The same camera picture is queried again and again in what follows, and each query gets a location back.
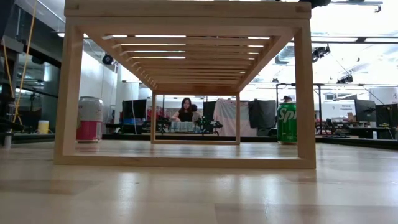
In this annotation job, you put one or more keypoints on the green Sprite can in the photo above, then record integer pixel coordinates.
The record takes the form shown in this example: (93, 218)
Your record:
(286, 124)

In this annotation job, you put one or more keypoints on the silver and pink beverage can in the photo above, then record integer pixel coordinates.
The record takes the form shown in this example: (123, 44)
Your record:
(90, 119)

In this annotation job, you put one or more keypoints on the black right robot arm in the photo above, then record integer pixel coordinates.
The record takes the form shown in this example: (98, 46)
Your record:
(315, 2)

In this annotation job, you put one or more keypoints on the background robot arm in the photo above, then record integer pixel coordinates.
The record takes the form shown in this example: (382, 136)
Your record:
(208, 123)
(163, 123)

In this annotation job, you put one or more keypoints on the wooden slatted shelf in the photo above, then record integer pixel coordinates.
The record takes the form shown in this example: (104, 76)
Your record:
(186, 9)

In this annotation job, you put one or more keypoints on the black monitor panel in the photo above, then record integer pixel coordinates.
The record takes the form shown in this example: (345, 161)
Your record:
(209, 115)

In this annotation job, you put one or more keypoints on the pink cloth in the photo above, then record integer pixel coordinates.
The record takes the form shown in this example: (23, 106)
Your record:
(225, 118)

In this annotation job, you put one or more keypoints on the dark grey cloth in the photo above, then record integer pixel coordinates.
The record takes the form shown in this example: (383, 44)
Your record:
(262, 113)

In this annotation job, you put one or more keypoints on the black computer monitor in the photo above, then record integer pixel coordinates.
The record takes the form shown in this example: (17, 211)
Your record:
(134, 109)
(365, 110)
(387, 115)

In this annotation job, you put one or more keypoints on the blue box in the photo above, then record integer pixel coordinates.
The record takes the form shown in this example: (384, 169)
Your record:
(129, 121)

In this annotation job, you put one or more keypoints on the black round lamp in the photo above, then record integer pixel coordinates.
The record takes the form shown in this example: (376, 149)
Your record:
(107, 59)

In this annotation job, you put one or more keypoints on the black ceiling spotlight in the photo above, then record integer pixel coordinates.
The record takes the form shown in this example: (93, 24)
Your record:
(345, 79)
(320, 52)

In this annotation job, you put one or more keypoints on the white sign board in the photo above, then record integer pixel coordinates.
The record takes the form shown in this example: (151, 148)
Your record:
(340, 109)

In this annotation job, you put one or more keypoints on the yellow container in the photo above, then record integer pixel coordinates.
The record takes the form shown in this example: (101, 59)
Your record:
(43, 127)

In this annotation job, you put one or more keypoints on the dark office desk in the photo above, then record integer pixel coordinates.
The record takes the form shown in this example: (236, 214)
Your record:
(363, 130)

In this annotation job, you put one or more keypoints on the ceiling light fixture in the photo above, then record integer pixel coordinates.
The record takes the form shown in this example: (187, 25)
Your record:
(354, 2)

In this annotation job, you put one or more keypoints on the black table frame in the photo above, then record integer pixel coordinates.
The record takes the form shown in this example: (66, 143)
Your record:
(357, 142)

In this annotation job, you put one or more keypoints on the white post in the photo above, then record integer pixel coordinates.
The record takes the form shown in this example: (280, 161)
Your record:
(7, 140)

